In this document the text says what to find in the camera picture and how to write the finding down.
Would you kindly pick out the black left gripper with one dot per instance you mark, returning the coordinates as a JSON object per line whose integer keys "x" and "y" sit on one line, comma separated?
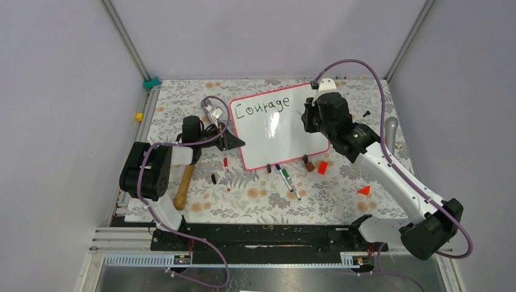
{"x": 227, "y": 141}

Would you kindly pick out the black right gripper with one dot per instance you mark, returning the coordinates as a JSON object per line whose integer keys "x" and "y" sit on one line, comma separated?
{"x": 311, "y": 106}

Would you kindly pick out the pink framed whiteboard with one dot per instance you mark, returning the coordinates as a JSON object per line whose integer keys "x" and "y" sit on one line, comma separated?
{"x": 270, "y": 125}

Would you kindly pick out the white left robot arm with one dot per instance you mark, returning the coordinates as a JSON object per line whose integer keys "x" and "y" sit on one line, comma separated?
{"x": 146, "y": 172}

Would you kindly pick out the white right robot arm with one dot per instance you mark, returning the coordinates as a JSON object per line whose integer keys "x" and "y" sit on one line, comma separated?
{"x": 432, "y": 221}

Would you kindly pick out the red capped marker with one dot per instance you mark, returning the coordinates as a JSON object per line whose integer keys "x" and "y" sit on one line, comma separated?
{"x": 227, "y": 176}

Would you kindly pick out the blue capped marker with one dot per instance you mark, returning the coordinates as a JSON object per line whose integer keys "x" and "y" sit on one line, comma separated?
{"x": 278, "y": 167}

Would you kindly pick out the red rectangular block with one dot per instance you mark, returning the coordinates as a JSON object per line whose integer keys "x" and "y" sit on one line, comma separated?
{"x": 323, "y": 167}

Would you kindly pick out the brown wooden cylinder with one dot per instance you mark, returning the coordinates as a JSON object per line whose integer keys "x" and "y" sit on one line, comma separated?
{"x": 309, "y": 166}

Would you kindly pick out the green capped marker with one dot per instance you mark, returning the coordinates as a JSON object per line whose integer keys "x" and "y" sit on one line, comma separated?
{"x": 290, "y": 182}

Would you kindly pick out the floral table mat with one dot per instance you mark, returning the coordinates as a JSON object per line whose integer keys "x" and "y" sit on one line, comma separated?
{"x": 257, "y": 196}

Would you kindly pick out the red triangular block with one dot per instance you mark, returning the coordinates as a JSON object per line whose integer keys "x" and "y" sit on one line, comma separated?
{"x": 365, "y": 191}

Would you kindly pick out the teal clamp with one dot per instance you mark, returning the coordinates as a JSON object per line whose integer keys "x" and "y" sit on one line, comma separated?
{"x": 151, "y": 83}

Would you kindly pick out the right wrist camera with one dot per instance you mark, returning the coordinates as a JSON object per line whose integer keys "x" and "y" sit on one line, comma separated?
{"x": 326, "y": 85}

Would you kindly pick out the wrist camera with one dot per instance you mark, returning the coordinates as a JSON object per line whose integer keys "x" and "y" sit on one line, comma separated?
{"x": 214, "y": 114}
{"x": 326, "y": 85}

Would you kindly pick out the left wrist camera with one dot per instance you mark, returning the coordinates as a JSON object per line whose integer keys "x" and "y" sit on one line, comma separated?
{"x": 214, "y": 114}

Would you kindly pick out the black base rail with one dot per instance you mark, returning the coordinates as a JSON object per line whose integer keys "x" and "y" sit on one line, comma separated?
{"x": 262, "y": 244}

